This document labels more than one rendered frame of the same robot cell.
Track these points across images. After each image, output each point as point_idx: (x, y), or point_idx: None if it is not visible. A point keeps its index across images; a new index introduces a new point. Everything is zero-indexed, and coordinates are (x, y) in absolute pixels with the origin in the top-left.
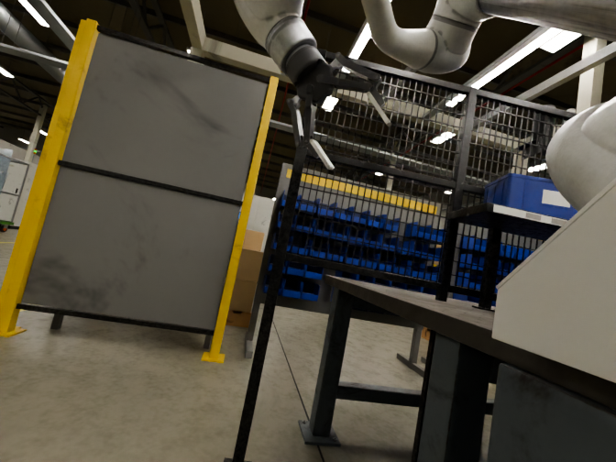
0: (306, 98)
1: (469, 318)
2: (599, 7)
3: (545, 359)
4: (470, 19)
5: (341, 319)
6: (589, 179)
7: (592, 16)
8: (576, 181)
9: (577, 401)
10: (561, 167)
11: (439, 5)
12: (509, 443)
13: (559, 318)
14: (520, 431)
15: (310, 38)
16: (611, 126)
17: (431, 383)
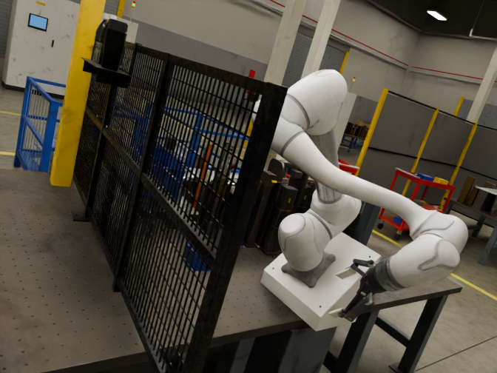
0: None
1: (258, 317)
2: (333, 193)
3: (302, 322)
4: None
5: None
6: (310, 257)
7: (330, 193)
8: (306, 257)
9: (310, 328)
10: (304, 250)
11: (314, 116)
12: (291, 350)
13: (332, 319)
14: (295, 344)
15: None
16: (320, 242)
17: (237, 357)
